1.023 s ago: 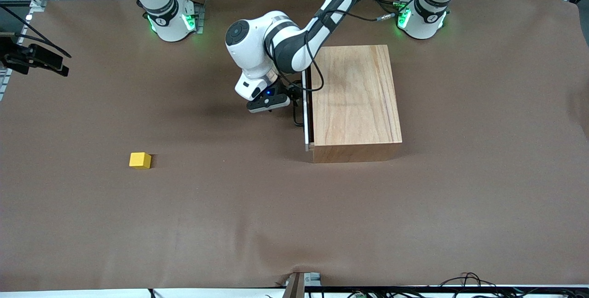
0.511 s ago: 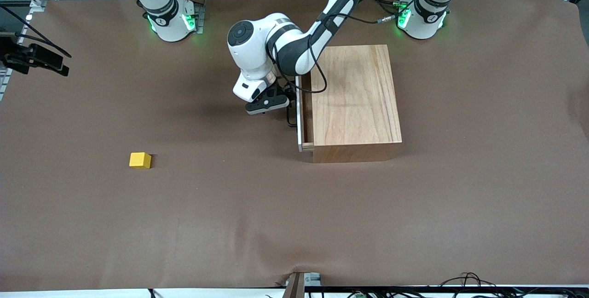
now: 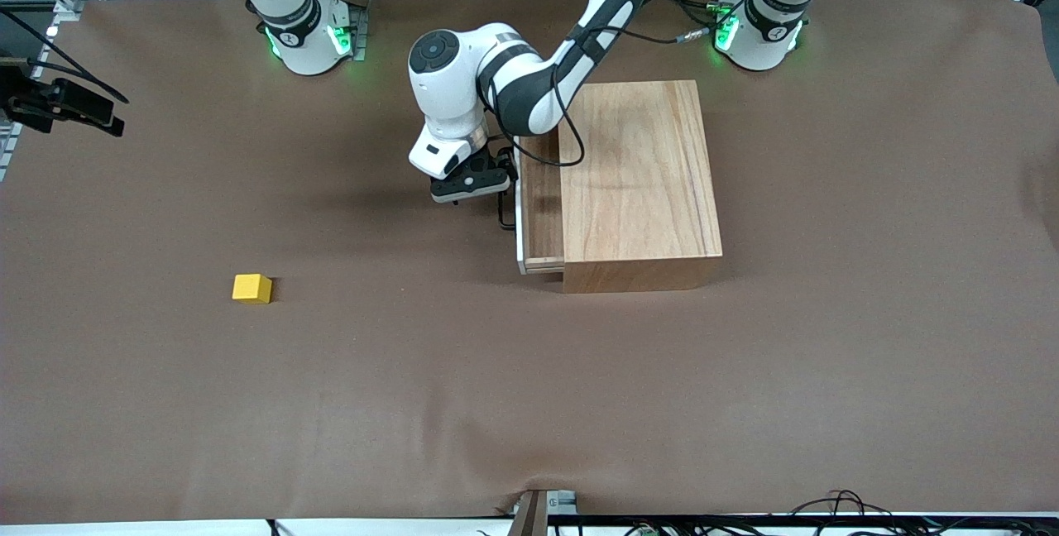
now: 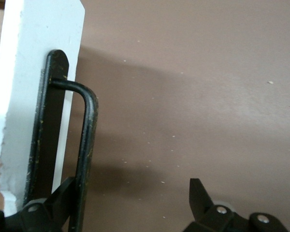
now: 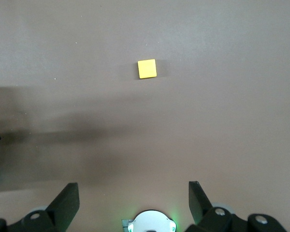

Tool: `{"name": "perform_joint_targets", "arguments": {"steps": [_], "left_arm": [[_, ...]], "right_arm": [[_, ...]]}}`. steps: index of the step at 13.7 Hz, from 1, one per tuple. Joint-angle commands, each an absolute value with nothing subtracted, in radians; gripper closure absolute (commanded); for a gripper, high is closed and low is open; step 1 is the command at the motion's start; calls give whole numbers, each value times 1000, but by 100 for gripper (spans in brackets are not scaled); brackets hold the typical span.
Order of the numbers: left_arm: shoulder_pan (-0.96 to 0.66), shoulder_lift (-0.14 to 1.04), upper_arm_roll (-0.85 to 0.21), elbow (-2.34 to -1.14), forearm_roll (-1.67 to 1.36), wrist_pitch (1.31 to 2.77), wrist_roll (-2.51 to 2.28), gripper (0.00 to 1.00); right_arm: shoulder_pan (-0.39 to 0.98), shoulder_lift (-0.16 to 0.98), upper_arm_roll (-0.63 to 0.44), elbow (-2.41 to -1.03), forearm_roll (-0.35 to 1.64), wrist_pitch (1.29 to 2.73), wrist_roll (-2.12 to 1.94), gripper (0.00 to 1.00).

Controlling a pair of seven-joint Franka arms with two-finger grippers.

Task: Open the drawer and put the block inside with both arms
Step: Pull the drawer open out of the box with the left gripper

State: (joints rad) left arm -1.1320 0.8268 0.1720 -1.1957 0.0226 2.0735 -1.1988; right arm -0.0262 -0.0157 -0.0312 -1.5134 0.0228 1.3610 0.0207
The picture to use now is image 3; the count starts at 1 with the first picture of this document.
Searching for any wooden drawer with white front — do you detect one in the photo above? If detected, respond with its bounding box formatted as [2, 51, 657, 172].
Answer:
[515, 135, 567, 275]

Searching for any yellow block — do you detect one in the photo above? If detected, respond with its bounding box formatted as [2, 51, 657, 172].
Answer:
[232, 274, 273, 304]

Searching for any light wooden drawer cabinet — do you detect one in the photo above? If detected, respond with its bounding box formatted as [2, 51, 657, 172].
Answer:
[557, 79, 724, 294]

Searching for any white perforated edge strip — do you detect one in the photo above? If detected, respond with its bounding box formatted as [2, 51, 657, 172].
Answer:
[0, 118, 19, 183]

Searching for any brown table cover sheet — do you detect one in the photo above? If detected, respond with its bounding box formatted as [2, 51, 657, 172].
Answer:
[0, 0, 1059, 524]

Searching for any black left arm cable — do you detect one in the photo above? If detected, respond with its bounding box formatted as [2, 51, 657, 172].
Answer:
[480, 23, 721, 169]

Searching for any metal table edge bracket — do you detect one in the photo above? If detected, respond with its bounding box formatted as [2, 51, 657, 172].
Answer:
[506, 488, 580, 536]

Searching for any black cable bundle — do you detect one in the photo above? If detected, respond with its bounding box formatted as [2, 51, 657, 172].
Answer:
[790, 488, 1059, 536]

